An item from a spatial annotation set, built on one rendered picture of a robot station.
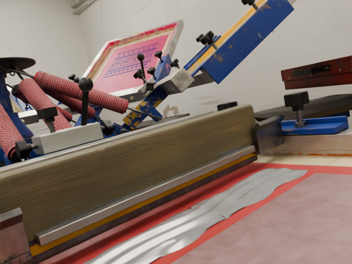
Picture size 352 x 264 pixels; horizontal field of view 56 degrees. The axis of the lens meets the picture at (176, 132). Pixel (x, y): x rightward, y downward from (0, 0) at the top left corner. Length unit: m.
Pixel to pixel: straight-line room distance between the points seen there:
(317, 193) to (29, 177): 0.32
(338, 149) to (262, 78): 2.22
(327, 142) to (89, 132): 0.44
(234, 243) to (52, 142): 0.43
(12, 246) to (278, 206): 0.28
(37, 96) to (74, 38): 4.09
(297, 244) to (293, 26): 2.35
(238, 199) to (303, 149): 0.21
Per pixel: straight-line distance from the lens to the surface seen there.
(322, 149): 0.58
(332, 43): 2.47
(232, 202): 0.42
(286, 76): 1.54
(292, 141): 0.61
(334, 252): 0.30
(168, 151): 0.44
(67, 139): 0.67
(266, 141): 0.57
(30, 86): 1.04
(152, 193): 0.41
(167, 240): 0.35
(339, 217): 0.36
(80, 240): 0.40
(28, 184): 0.36
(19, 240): 0.36
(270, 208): 0.39
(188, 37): 3.29
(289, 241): 0.32
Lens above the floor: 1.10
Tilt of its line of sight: 7 degrees down
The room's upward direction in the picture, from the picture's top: 12 degrees counter-clockwise
